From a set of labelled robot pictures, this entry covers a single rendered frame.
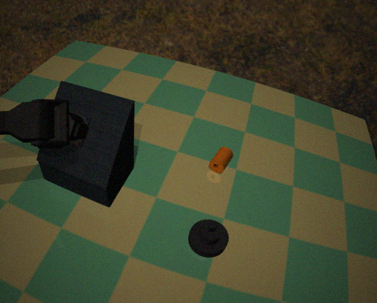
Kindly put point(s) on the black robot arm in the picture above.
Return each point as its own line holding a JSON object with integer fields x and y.
{"x": 45, "y": 123}

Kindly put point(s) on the orange knob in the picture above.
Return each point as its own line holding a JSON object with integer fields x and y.
{"x": 221, "y": 159}

